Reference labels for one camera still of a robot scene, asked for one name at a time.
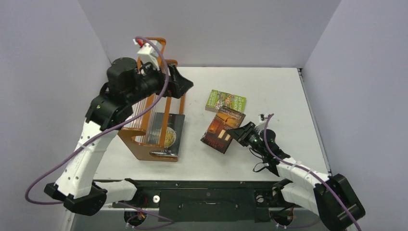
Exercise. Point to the aluminium rail frame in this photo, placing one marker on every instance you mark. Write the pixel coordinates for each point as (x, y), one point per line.
(111, 218)

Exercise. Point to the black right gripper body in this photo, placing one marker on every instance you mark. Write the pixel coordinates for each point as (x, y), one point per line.
(248, 136)

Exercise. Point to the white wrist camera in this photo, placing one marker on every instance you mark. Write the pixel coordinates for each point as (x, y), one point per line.
(147, 54)
(262, 120)

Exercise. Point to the orange wooden file rack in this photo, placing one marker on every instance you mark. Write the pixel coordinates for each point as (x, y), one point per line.
(135, 134)

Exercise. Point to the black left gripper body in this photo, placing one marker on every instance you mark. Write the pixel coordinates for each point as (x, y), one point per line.
(153, 82)

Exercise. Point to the dark Moon and Sixpence book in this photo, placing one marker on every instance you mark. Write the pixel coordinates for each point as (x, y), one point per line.
(173, 135)

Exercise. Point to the brown cover paperback book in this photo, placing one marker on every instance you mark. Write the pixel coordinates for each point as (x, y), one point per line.
(216, 135)

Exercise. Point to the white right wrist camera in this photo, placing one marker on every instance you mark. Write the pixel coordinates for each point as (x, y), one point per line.
(262, 120)

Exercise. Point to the green cover paperback book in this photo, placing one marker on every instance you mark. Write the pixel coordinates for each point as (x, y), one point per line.
(218, 99)

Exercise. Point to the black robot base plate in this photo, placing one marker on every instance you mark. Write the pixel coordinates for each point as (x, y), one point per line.
(183, 201)

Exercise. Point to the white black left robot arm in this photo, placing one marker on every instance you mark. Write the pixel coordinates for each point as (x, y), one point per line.
(104, 118)

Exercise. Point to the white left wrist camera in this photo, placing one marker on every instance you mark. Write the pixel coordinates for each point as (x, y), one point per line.
(147, 54)

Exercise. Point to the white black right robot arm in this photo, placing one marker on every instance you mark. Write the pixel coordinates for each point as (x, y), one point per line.
(329, 197)

